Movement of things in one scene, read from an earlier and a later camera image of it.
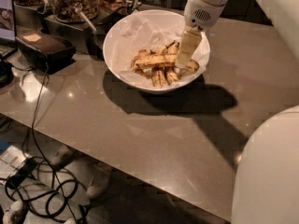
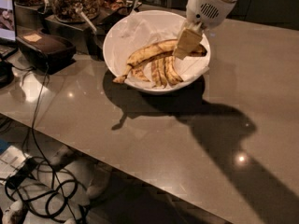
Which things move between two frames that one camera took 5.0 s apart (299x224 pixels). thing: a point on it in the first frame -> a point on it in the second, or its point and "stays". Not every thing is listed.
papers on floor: [10, 160] stays
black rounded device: [46, 52] stays
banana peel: [192, 65] -> [159, 49]
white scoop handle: [87, 21] stays
